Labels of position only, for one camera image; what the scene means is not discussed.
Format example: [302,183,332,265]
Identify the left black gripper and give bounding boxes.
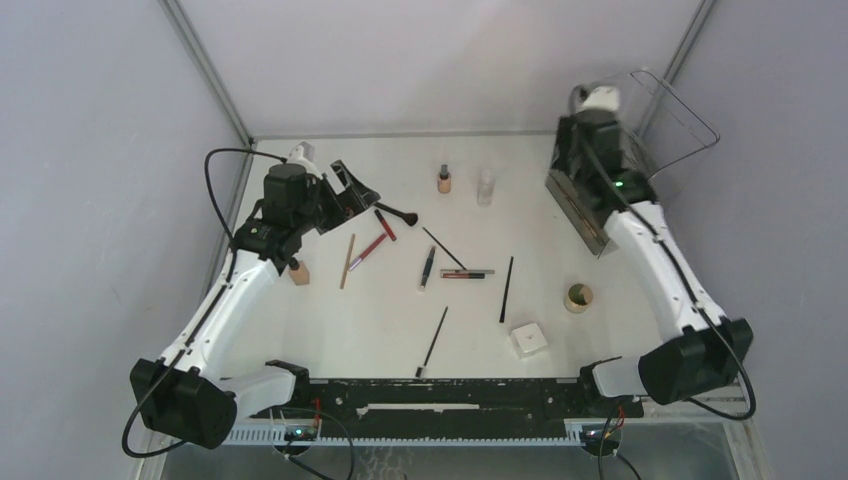
[292,161,378,235]

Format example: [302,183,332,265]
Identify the clear acrylic organizer box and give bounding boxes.
[545,69,720,256]

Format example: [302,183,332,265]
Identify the red lip gloss silver cap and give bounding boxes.
[347,233,388,272]

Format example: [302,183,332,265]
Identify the gold eyebrow pencil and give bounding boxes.
[339,233,356,290]

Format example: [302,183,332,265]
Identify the black concealer tube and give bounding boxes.
[418,245,436,291]

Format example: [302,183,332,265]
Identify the black makeup brush front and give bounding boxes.
[415,306,449,379]

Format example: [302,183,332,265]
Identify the black makeup brush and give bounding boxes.
[499,255,515,324]
[415,306,449,379]

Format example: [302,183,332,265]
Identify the red lip gloss black cap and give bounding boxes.
[374,209,397,242]

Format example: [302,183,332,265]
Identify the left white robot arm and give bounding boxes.
[130,160,381,449]

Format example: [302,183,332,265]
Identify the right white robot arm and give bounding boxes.
[545,108,754,416]

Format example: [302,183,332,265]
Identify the black makeup brush right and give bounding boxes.
[499,255,515,324]

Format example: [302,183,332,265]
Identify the black powder brush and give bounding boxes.
[375,202,419,227]

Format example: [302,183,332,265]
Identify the square foundation bottle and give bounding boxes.
[288,258,310,286]

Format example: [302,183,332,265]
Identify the thin black liner pencil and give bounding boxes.
[421,226,468,270]

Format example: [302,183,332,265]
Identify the foundation bottle with pump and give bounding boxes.
[437,164,452,194]

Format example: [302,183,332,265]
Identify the clear plastic bottle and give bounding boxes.
[476,167,496,207]

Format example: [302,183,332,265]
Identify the silver and red lip pencils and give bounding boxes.
[440,269,495,279]

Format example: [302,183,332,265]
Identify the gold round jar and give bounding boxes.
[563,283,594,314]

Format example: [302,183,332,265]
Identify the white cube box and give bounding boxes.
[509,323,549,358]

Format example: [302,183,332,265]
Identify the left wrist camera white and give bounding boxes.
[287,141,322,179]

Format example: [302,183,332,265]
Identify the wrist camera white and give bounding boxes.
[287,141,322,179]
[576,85,621,113]

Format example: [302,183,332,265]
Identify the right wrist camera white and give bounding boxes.
[576,85,621,113]

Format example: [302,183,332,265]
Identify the black mounting rail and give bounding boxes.
[268,378,644,441]

